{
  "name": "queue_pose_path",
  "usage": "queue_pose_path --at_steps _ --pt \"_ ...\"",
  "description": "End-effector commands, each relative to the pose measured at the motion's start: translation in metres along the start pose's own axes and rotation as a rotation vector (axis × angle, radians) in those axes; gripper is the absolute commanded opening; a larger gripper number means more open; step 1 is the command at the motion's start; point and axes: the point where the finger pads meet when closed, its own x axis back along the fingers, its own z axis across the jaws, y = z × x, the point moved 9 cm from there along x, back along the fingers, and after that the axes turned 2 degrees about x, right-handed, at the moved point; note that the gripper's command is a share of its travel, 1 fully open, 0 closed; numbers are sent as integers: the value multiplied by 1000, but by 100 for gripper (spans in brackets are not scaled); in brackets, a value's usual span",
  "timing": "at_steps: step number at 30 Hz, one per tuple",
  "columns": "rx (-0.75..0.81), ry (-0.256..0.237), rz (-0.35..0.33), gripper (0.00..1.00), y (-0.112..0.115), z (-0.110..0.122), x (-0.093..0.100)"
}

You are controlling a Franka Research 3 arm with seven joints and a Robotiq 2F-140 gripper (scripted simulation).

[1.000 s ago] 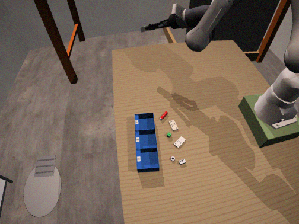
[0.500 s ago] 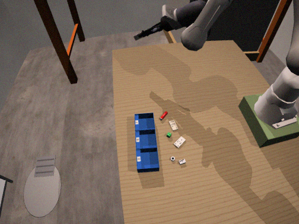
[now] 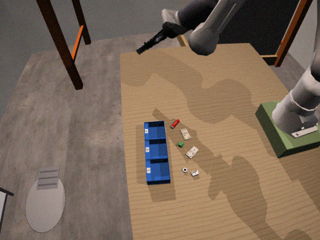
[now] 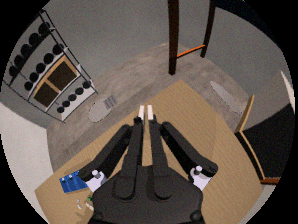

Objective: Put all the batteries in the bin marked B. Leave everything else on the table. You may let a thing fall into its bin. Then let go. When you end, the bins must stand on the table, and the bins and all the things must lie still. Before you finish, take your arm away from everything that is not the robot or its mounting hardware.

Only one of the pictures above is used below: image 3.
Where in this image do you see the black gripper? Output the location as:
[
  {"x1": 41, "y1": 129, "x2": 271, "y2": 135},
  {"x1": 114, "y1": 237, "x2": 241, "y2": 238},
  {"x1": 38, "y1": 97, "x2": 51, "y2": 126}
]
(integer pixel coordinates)
[{"x1": 136, "y1": 24, "x2": 178, "y2": 55}]

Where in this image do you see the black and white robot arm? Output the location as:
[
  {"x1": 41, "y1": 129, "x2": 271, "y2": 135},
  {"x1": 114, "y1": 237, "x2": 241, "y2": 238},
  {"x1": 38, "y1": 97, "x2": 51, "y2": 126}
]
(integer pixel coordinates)
[{"x1": 161, "y1": 0, "x2": 320, "y2": 139}]

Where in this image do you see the white domino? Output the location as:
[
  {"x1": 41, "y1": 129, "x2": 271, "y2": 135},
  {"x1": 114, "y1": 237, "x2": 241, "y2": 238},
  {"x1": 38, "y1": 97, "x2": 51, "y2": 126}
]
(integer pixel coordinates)
[
  {"x1": 186, "y1": 146, "x2": 199, "y2": 159},
  {"x1": 180, "y1": 129, "x2": 190, "y2": 140}
]

